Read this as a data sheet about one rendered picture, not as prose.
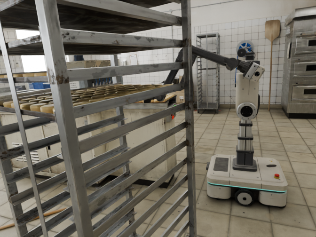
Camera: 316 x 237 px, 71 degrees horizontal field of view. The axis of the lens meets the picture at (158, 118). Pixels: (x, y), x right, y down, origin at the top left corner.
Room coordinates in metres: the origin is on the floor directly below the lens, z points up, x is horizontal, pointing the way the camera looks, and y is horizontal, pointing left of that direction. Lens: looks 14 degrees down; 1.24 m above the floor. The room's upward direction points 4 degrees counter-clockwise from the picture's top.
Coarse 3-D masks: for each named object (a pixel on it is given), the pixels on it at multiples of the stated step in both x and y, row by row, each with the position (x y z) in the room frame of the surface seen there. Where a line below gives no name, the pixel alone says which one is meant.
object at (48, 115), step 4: (0, 108) 0.70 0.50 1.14; (4, 108) 0.69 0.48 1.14; (8, 108) 0.67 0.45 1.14; (12, 108) 0.65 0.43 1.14; (12, 112) 0.66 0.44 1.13; (24, 112) 0.61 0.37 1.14; (28, 112) 0.59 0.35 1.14; (32, 112) 0.58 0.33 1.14; (36, 112) 0.57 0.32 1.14; (40, 112) 0.56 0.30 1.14; (44, 112) 0.55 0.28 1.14; (36, 116) 0.57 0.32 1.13; (40, 116) 0.56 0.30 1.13; (44, 116) 0.55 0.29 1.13; (48, 116) 0.53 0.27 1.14; (52, 116) 0.52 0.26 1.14
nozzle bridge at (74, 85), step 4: (120, 76) 2.68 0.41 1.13; (84, 80) 2.05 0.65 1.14; (88, 80) 2.24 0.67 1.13; (92, 80) 2.30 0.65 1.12; (96, 80) 2.37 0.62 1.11; (104, 80) 2.50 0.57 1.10; (108, 80) 2.58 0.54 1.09; (120, 80) 2.67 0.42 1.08; (72, 84) 2.10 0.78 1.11; (76, 84) 2.08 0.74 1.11; (80, 84) 2.06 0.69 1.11; (84, 84) 2.05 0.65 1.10; (88, 84) 2.24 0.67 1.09; (104, 84) 2.50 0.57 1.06; (72, 88) 2.10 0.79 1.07; (76, 88) 2.08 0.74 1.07
